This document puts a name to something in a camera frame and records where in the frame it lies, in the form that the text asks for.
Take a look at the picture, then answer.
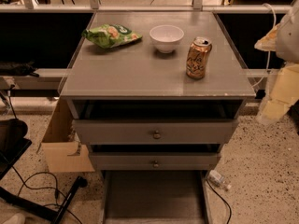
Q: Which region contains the green chip bag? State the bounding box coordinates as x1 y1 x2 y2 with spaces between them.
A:
81 24 143 49

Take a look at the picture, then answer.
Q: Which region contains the black chair base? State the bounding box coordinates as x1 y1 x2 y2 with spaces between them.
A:
0 119 89 224

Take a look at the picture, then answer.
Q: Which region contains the plastic water bottle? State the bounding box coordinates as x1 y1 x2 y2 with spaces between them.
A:
208 170 232 191

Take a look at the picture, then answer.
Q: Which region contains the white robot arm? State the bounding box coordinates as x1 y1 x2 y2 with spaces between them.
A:
254 7 299 125

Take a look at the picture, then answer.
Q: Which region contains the orange soda can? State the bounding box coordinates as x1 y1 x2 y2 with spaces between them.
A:
186 36 212 79

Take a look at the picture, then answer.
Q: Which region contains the white hanging cable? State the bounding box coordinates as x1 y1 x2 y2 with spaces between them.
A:
251 3 278 89

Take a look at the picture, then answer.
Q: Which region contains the metal frame rail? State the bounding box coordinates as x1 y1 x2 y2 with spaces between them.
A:
0 0 299 15

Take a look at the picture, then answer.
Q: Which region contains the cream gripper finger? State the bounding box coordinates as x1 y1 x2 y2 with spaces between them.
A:
256 63 299 125
254 25 278 51

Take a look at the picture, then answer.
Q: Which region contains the middle grey drawer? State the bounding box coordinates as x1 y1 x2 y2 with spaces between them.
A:
89 152 221 171

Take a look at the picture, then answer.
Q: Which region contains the top grey drawer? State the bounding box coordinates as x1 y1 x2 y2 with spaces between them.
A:
73 119 238 145

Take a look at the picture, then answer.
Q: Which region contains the black cable right floor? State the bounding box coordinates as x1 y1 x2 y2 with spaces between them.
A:
205 180 233 224

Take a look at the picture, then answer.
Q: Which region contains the white bowl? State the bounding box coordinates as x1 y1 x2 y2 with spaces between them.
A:
149 25 184 53

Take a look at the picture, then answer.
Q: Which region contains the black floor cable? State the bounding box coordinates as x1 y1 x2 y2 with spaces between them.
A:
0 152 84 224

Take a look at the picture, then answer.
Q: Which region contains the cardboard box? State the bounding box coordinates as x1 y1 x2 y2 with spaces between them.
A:
41 99 94 173

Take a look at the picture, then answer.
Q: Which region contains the bottom grey open drawer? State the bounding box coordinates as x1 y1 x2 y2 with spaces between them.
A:
99 171 212 224

